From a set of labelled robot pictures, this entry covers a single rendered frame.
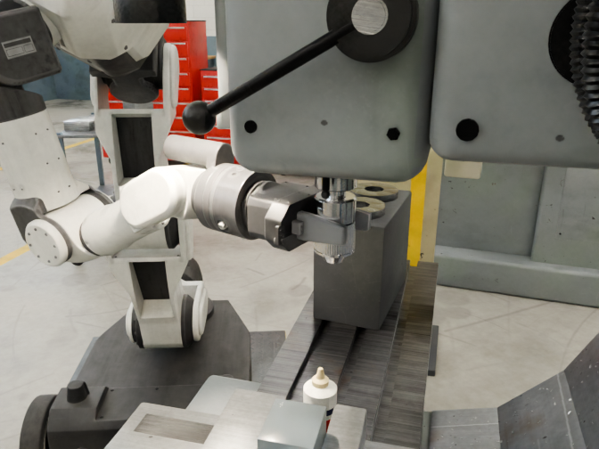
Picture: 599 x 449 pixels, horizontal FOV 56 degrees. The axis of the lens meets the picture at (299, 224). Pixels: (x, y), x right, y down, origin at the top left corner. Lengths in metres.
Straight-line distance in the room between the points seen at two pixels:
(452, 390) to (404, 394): 1.69
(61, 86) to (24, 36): 11.30
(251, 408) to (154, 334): 0.93
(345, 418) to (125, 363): 1.11
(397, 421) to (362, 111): 0.44
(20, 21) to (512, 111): 0.67
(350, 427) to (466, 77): 0.35
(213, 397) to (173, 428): 0.29
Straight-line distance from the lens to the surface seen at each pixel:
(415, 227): 2.45
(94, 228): 0.88
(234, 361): 1.60
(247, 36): 0.52
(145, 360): 1.65
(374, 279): 0.93
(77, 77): 11.95
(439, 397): 2.47
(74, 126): 3.64
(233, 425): 0.60
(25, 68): 0.90
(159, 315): 1.48
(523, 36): 0.47
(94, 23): 0.93
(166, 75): 1.25
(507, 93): 0.47
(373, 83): 0.49
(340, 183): 0.59
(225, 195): 0.67
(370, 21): 0.46
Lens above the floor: 1.45
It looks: 20 degrees down
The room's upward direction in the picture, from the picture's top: straight up
